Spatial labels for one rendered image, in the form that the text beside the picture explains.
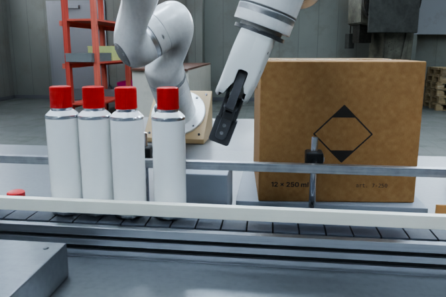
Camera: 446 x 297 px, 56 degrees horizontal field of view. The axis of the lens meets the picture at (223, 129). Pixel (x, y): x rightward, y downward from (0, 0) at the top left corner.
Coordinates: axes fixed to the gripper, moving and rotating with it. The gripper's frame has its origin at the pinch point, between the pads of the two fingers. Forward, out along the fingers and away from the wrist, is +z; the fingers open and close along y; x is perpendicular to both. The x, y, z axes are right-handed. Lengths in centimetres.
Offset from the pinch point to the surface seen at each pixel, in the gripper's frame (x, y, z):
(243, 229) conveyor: 8.1, 3.5, 12.2
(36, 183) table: -38, -27, 34
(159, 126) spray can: -8.9, 1.7, 2.7
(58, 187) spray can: -21.1, 1.9, 17.8
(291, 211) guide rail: 13.4, 4.0, 6.7
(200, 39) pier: -147, -833, 17
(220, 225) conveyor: 4.8, 2.7, 13.4
